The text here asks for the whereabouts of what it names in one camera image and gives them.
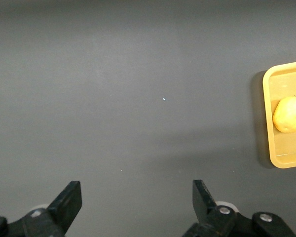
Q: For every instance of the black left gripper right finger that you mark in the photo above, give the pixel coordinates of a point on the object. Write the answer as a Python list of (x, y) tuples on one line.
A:
[(207, 209)]

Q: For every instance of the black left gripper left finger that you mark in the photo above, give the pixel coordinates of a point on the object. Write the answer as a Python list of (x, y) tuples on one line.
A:
[(64, 207)]

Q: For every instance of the yellow potato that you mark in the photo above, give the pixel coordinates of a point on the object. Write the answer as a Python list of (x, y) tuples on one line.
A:
[(288, 114)]

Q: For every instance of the yellow plastic tray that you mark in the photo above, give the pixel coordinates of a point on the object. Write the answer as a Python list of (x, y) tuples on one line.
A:
[(283, 150)]

